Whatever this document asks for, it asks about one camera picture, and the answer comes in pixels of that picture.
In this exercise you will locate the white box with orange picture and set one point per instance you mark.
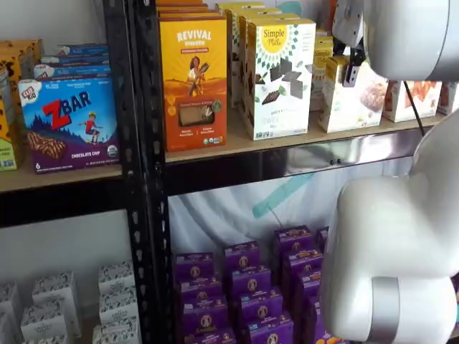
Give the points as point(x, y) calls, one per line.
point(412, 102)
point(450, 98)

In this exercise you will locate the purple Annie's box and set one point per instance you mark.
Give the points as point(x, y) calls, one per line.
point(242, 256)
point(251, 283)
point(261, 308)
point(308, 286)
point(215, 337)
point(193, 267)
point(201, 290)
point(303, 261)
point(321, 238)
point(313, 319)
point(270, 331)
point(206, 317)
point(292, 238)

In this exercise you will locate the yellow green snack box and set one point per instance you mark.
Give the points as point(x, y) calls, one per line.
point(7, 143)

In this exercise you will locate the white black-patterned box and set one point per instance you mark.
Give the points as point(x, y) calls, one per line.
point(43, 322)
point(44, 340)
point(118, 306)
point(116, 277)
point(116, 331)
point(55, 290)
point(9, 304)

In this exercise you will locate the orange Revival cracker box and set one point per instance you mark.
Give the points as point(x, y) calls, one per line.
point(190, 15)
point(193, 89)

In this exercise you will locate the blue purple ZBAR box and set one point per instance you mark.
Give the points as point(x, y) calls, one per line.
point(84, 49)
point(75, 59)
point(71, 125)
point(71, 71)

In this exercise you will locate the black metal shelf unit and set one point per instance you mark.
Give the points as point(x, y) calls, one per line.
point(118, 107)
point(251, 165)

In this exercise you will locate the white Sweet Thins box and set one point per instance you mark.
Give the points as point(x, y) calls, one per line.
point(243, 53)
point(236, 4)
point(231, 53)
point(283, 89)

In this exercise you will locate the small white yellow-label box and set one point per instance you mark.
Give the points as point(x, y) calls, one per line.
point(319, 71)
point(344, 107)

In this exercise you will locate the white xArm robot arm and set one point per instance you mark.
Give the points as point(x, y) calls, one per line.
point(394, 233)

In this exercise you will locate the brown chocolate chip box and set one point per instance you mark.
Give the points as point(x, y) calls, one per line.
point(18, 53)

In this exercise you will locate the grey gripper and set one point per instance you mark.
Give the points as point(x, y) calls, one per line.
point(349, 21)

